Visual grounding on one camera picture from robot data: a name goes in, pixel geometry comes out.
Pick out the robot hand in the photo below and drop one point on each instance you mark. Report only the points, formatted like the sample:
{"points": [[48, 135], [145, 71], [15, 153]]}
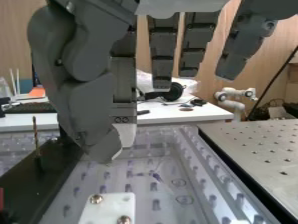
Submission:
{"points": [[84, 73]]}

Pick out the black keyboard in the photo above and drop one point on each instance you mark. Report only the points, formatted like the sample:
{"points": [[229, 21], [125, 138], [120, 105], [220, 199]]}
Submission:
{"points": [[31, 107]]}

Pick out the black headphones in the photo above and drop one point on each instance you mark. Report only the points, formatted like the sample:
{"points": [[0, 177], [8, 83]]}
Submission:
{"points": [[174, 91]]}

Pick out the thin stick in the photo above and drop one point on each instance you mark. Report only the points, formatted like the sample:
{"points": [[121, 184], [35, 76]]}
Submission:
{"points": [[35, 136]]}

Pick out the white desk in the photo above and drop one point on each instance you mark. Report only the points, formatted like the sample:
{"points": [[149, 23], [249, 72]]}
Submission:
{"points": [[177, 115]]}

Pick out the small white jointed device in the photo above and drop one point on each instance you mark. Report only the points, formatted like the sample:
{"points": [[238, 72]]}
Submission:
{"points": [[233, 100]]}

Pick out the clear box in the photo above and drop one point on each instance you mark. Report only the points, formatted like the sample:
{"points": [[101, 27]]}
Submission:
{"points": [[208, 173]]}

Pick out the small white square plate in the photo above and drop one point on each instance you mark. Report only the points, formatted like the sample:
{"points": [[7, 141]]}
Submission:
{"points": [[108, 210]]}

